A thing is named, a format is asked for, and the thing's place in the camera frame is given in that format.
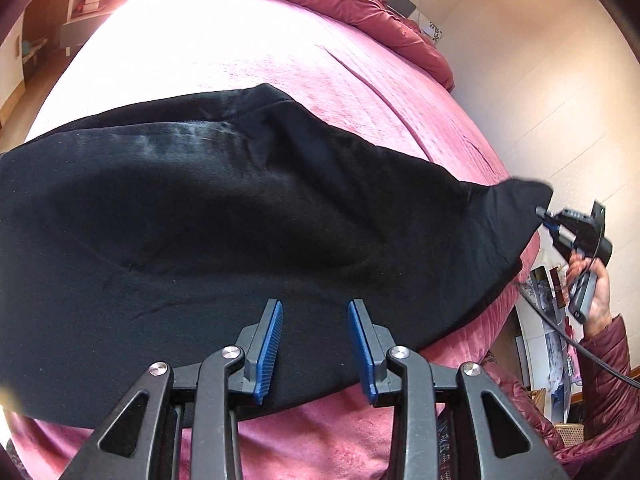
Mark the pink bed blanket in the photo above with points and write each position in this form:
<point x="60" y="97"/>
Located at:
<point x="375" y="125"/>

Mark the printed paper stack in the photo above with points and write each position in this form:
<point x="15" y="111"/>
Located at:
<point x="547" y="290"/>

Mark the maroon puffer jacket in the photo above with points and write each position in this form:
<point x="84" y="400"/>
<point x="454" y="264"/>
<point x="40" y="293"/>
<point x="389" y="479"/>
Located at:
<point x="520" y="410"/>

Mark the person's right forearm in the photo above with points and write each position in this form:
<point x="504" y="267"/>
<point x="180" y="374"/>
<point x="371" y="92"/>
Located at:
<point x="612" y="385"/>

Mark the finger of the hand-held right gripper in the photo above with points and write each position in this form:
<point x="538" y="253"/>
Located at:
<point x="559" y="239"/>
<point x="549" y="215"/>

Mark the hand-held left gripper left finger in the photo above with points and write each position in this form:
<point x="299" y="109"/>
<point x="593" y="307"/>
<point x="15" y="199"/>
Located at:
<point x="267" y="350"/>

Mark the white shelf unit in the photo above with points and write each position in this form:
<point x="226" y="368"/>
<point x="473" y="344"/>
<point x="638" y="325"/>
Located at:
<point x="540" y="355"/>

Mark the dark grey headboard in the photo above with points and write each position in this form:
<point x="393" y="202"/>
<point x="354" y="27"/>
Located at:
<point x="400" y="2"/>

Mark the flower print box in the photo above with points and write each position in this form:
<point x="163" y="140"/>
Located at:
<point x="433" y="31"/>

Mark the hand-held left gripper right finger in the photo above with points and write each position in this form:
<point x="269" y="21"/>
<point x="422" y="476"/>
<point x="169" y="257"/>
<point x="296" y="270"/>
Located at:
<point x="361" y="350"/>

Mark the black pants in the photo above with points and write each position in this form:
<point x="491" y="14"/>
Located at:
<point x="200" y="235"/>

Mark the wicker basket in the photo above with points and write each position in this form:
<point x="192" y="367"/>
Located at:
<point x="571" y="432"/>

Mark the white cabinet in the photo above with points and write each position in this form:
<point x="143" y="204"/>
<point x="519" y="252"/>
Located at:
<point x="85" y="7"/>

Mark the person's right hand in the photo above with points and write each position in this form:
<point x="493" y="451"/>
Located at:
<point x="604" y="305"/>

